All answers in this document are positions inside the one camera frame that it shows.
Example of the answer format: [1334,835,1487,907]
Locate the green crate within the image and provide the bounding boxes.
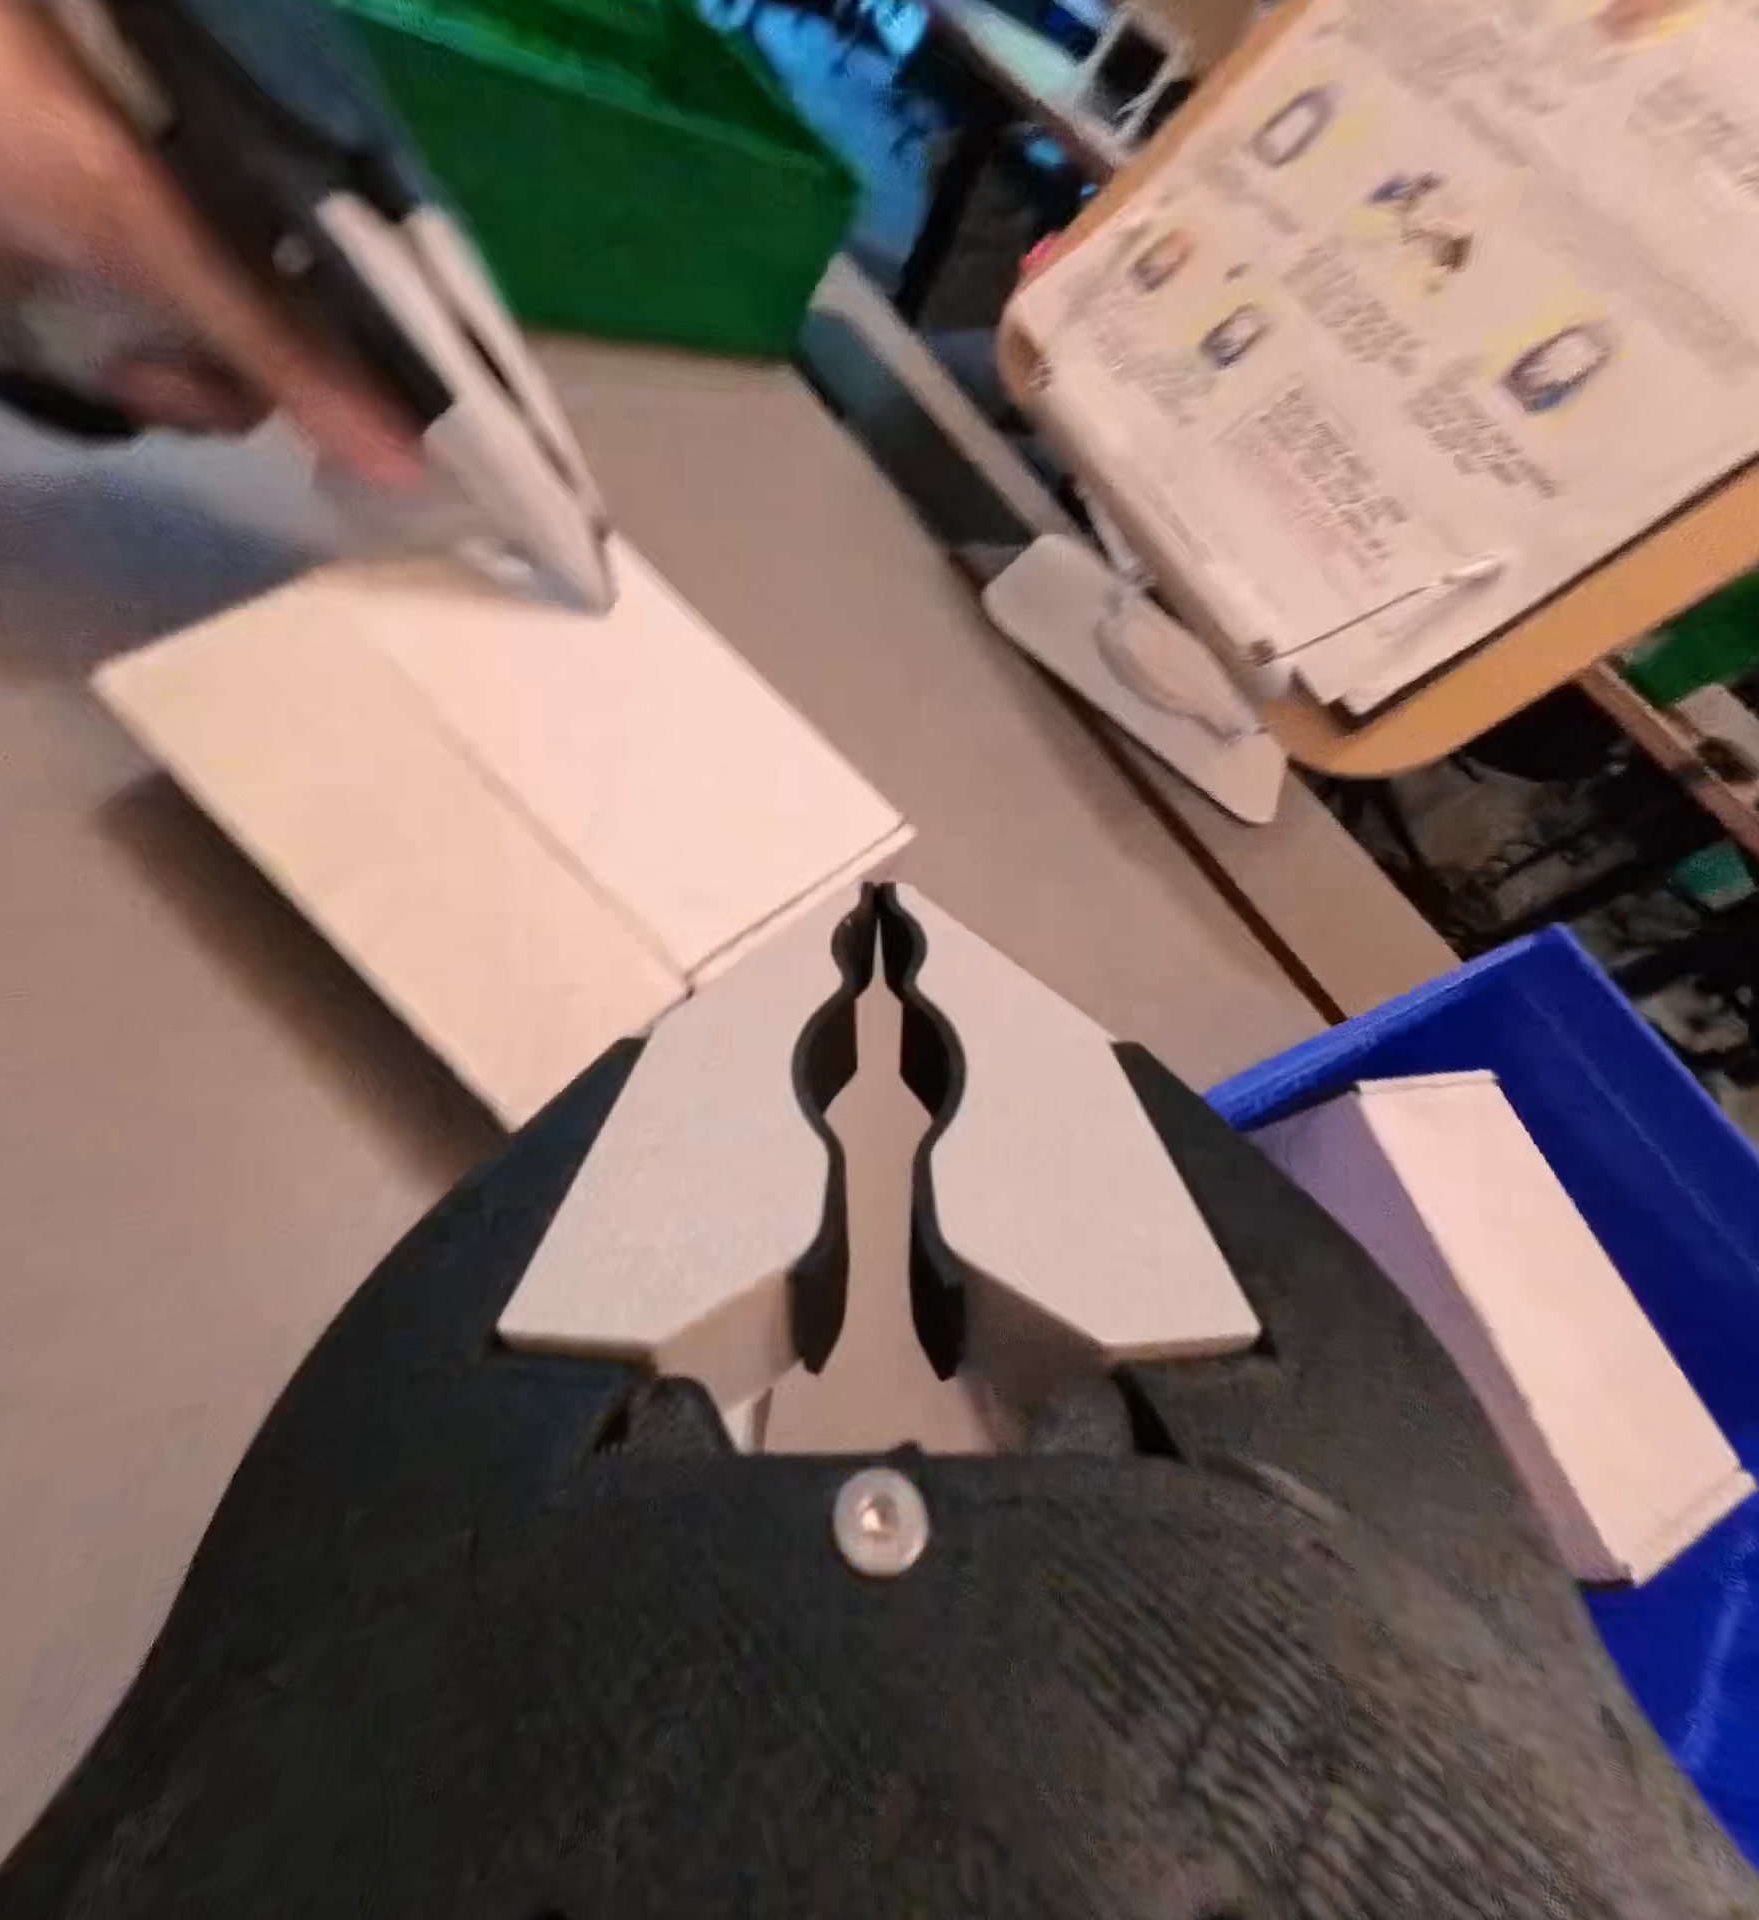
[1626,566,1759,708]

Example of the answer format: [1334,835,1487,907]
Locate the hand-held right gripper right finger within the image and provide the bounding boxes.
[879,883,1261,1455]

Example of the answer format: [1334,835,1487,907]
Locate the green plastic bin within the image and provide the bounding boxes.
[321,0,863,364]

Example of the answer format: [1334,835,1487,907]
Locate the person's left hand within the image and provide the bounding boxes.
[0,0,425,487]

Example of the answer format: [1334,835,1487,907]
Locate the wooden clipboard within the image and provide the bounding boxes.
[995,0,1759,785]

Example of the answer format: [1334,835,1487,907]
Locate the printed instruction sheets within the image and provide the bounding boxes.
[1001,0,1759,718]

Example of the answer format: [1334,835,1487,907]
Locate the blue plastic bin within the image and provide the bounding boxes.
[1206,923,1759,1920]

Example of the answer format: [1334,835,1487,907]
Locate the white cardboard box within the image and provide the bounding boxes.
[1251,1069,1759,1591]
[89,532,920,1136]

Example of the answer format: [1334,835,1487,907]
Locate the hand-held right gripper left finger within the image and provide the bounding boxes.
[495,883,882,1455]

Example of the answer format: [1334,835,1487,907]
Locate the wooden shelf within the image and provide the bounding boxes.
[1575,657,1759,905]

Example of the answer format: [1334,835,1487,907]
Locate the white closed cardboard box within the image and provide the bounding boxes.
[1251,1069,1759,1591]

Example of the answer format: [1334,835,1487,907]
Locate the white stand base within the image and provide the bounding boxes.
[976,530,1296,829]

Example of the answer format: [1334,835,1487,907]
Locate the beige desk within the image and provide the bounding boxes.
[0,256,1468,1920]

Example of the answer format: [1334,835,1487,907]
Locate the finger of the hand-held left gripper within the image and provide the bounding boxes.
[411,200,611,545]
[312,191,618,617]

